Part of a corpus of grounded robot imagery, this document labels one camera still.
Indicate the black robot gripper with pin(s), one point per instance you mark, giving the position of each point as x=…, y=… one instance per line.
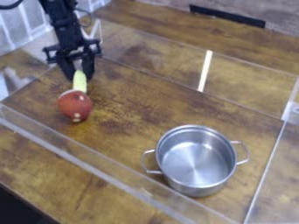
x=73, y=47

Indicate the green handled metal spoon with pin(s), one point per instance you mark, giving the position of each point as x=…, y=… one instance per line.
x=79, y=82

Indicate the red toy mushroom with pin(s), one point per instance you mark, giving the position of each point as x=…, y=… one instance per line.
x=75, y=105

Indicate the stainless steel pot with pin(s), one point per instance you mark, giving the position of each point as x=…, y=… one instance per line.
x=196, y=159

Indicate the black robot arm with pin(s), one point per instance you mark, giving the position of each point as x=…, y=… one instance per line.
x=60, y=11

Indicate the black bar on table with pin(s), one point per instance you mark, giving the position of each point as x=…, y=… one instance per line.
x=227, y=16

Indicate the clear acrylic front barrier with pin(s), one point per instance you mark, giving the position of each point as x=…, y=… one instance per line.
x=155, y=194

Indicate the clear acrylic barrier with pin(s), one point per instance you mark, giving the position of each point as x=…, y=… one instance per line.
x=155, y=194
x=275, y=203

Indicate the clear acrylic right barrier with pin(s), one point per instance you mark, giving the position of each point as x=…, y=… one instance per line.
x=275, y=203

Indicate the clear acrylic triangle bracket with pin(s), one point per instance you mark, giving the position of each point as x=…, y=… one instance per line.
x=92, y=33

